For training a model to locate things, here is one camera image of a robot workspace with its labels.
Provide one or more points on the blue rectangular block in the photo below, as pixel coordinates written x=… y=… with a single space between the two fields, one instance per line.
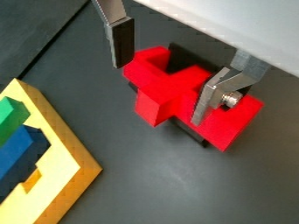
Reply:
x=19 y=155

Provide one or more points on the green rectangular block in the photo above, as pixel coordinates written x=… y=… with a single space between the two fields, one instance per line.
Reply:
x=14 y=114

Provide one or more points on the yellow wooden board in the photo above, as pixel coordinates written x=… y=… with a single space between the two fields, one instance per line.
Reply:
x=66 y=168

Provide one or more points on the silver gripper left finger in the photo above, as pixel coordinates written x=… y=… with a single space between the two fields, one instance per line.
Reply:
x=120 y=30

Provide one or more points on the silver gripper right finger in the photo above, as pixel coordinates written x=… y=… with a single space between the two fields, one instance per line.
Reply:
x=222 y=89

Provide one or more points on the red E-shaped block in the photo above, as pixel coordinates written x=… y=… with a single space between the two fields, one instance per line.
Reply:
x=183 y=99

